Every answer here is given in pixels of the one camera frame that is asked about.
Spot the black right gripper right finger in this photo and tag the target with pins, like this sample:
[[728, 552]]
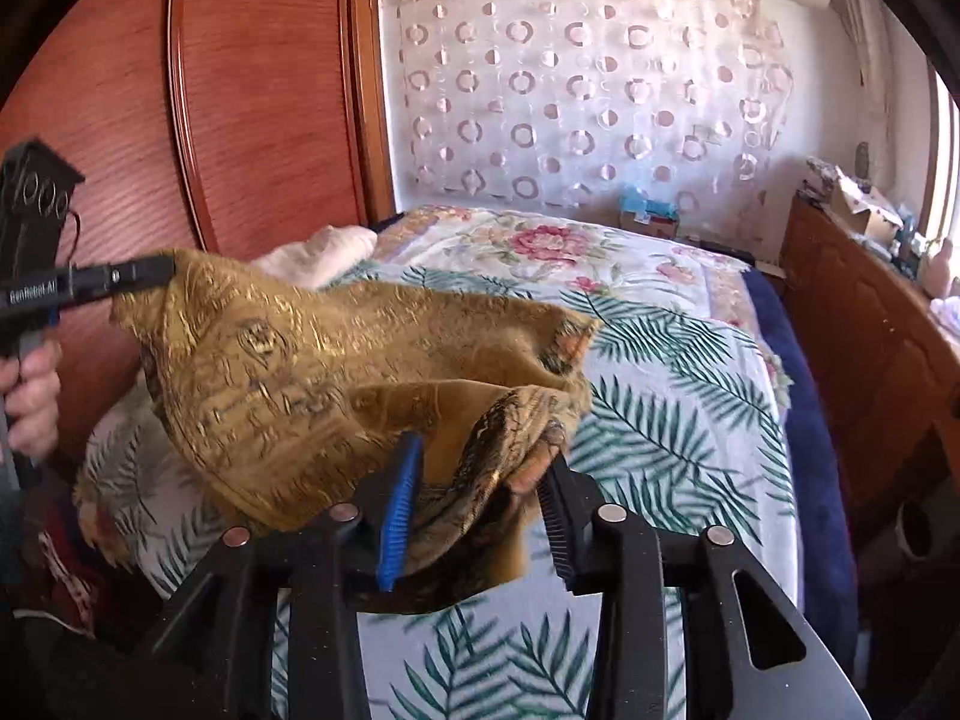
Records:
[[749, 653]]

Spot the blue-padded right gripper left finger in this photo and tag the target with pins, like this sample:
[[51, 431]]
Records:
[[211, 654]]

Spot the mustard patterned scarf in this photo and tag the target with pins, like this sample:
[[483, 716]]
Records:
[[262, 404]]

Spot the person's left hand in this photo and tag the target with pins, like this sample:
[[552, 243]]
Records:
[[30, 391]]

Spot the dark blue blanket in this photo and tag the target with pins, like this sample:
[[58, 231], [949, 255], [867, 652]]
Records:
[[828, 580]]

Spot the red wooden headboard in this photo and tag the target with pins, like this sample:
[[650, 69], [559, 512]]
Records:
[[231, 126]]

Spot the floral palm-leaf bedsheet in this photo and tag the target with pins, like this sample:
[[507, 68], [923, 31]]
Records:
[[685, 427]]

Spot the white pillow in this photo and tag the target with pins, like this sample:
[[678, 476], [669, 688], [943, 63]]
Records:
[[320, 260]]

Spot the brown wooden sideboard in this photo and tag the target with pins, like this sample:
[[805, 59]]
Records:
[[886, 373]]

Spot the pink bottle on sideboard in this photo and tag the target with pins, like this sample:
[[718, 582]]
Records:
[[935, 275]]

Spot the blue tissue box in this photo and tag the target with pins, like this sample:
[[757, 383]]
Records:
[[655, 218]]

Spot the cardboard box on sideboard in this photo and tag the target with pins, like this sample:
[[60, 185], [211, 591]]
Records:
[[865, 213]]

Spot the white circle-patterned curtain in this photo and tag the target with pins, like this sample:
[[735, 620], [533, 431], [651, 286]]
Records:
[[565, 106]]

